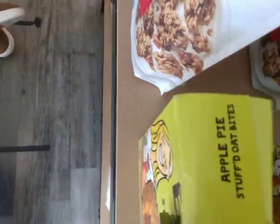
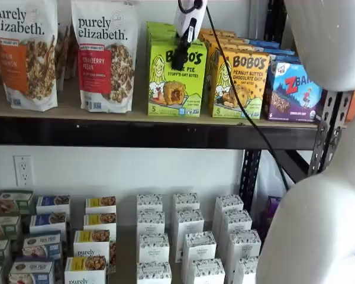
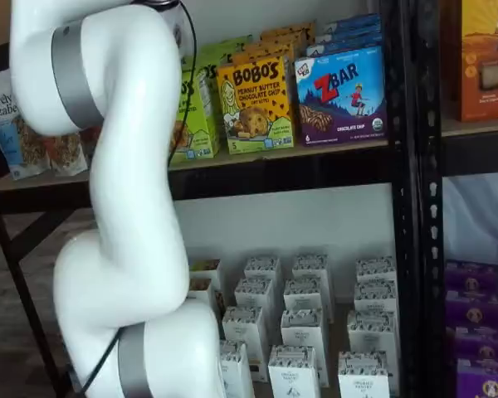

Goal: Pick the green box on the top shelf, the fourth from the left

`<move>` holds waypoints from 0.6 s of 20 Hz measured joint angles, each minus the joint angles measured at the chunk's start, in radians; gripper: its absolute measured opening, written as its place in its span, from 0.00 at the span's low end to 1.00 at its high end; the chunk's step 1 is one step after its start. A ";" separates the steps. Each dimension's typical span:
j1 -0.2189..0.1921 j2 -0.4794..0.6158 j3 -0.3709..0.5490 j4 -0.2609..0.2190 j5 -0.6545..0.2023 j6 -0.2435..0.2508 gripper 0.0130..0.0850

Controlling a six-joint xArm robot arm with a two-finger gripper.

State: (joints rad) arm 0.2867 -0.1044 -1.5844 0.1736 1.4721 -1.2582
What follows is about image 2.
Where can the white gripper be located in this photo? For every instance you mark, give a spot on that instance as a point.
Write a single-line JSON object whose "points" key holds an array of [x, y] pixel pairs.
{"points": [[185, 23]]}

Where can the green Bobo's apple pie box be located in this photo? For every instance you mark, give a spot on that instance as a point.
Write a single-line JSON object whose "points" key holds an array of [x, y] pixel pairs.
{"points": [[177, 94], [161, 40], [159, 25], [161, 32]]}

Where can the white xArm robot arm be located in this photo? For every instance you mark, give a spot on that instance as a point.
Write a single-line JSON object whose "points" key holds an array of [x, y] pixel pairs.
{"points": [[328, 44]]}

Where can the yellow Bobo's peanut butter box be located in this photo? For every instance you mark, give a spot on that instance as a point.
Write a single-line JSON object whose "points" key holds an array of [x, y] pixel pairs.
{"points": [[219, 32], [239, 88], [225, 39], [227, 46]]}

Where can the blue purple Zbar box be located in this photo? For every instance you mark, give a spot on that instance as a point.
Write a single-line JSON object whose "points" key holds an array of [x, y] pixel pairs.
{"points": [[284, 58], [263, 43], [293, 94], [275, 51]]}

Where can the black metal shelf rack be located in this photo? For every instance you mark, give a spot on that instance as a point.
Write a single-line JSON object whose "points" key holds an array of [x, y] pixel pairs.
{"points": [[136, 133]]}

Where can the light wooden shelf board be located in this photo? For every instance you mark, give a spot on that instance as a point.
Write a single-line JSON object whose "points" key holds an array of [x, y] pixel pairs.
{"points": [[66, 109]]}

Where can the white patterned pantry box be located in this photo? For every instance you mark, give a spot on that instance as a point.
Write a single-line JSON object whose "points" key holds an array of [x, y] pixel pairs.
{"points": [[242, 245], [199, 248], [208, 272], [149, 202], [154, 250], [151, 223], [154, 273], [229, 202], [236, 222], [244, 270], [189, 225], [186, 201]]}

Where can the yellow label granola box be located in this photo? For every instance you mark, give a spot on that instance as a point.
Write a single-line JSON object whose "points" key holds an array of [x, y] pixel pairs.
{"points": [[100, 222], [100, 204], [85, 270], [91, 242]]}

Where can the blue label granola box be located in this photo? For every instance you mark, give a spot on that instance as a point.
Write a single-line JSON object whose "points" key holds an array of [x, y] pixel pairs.
{"points": [[31, 272], [47, 222], [41, 247], [53, 204]]}

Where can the red label granola bag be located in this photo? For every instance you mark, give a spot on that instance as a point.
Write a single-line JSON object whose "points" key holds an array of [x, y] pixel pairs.
{"points": [[106, 74]]}

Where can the translucent plastic sheet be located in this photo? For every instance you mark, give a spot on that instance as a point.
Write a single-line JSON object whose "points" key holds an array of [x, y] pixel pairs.
{"points": [[266, 177]]}

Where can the orange label granola bag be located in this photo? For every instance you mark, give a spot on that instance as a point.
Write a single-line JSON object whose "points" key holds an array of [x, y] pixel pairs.
{"points": [[23, 59]]}

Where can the purely elizabeth small boxes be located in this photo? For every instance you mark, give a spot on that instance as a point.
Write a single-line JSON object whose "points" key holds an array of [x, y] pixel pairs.
{"points": [[125, 251]]}

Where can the white wall power outlet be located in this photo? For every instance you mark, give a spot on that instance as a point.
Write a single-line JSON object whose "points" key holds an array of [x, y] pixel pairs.
{"points": [[23, 171]]}

